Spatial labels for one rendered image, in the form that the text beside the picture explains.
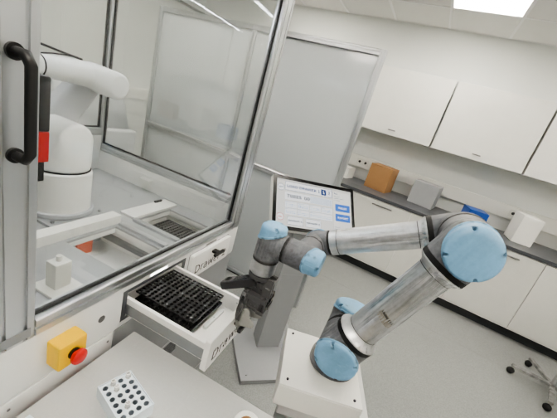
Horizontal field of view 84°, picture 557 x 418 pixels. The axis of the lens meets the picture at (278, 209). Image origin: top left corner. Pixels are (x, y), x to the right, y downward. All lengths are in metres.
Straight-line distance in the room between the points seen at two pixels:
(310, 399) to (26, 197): 0.85
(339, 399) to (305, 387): 0.10
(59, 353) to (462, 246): 0.92
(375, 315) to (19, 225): 0.77
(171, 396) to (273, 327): 1.23
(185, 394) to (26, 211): 0.62
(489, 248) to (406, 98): 3.28
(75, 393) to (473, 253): 0.99
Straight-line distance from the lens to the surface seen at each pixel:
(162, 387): 1.04
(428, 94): 3.91
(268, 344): 2.27
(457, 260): 0.73
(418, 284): 0.78
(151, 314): 1.05
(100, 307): 1.02
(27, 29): 0.68
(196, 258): 1.28
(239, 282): 0.93
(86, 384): 1.06
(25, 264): 0.80
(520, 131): 3.94
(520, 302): 3.91
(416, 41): 4.41
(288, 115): 2.49
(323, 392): 1.05
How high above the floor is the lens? 1.57
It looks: 19 degrees down
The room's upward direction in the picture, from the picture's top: 16 degrees clockwise
